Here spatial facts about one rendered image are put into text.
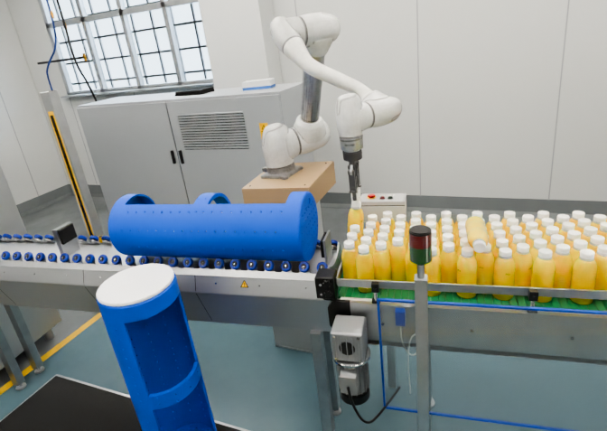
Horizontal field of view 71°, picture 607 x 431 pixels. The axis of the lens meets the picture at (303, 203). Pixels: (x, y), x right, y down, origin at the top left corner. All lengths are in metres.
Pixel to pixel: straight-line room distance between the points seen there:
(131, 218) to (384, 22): 3.05
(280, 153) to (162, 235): 0.78
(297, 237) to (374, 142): 2.94
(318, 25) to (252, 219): 0.90
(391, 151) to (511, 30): 1.46
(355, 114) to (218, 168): 2.27
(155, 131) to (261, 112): 1.09
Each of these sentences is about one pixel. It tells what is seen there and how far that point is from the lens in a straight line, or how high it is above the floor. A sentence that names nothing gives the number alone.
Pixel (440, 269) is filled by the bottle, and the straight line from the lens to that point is 1.57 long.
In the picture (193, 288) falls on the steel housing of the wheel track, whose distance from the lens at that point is 1.94.
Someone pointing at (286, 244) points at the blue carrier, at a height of 1.08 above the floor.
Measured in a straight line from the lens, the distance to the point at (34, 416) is 2.83.
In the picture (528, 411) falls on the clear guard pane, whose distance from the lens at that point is 1.80.
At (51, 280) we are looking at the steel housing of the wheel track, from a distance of 2.43.
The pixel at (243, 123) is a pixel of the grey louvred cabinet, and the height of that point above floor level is 1.22.
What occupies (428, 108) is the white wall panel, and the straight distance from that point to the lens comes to 4.27.
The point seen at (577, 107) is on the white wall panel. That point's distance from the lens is 4.29.
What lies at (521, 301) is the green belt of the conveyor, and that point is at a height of 0.90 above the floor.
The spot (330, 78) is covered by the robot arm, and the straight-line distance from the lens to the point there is 1.80.
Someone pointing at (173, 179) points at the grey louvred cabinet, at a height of 0.74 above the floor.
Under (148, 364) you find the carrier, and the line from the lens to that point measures 2.07.
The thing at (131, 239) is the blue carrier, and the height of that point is 1.09.
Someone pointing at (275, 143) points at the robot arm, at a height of 1.31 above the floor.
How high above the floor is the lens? 1.81
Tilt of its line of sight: 21 degrees down
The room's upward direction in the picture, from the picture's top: 7 degrees counter-clockwise
